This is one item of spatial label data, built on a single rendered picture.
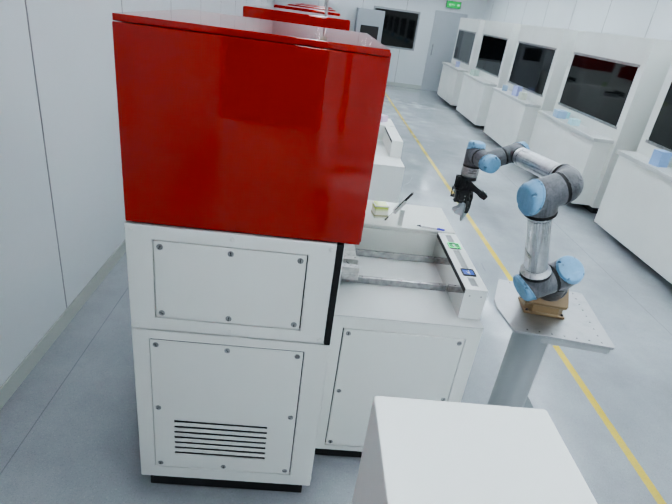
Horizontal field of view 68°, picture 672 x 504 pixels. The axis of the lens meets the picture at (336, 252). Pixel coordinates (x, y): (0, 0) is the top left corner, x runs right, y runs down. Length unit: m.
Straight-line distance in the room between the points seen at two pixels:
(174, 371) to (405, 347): 0.90
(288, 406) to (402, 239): 1.02
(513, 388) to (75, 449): 2.01
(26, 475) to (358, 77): 2.08
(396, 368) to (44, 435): 1.63
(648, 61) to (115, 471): 6.16
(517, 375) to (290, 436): 1.08
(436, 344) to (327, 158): 0.97
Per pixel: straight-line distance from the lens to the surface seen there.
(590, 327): 2.41
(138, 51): 1.54
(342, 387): 2.21
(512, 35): 10.66
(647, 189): 5.74
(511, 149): 2.22
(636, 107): 6.72
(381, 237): 2.51
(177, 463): 2.30
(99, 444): 2.66
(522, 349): 2.44
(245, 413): 2.05
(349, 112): 1.48
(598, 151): 6.76
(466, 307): 2.12
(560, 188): 1.86
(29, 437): 2.77
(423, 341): 2.10
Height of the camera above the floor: 1.91
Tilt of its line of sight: 26 degrees down
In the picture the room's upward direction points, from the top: 8 degrees clockwise
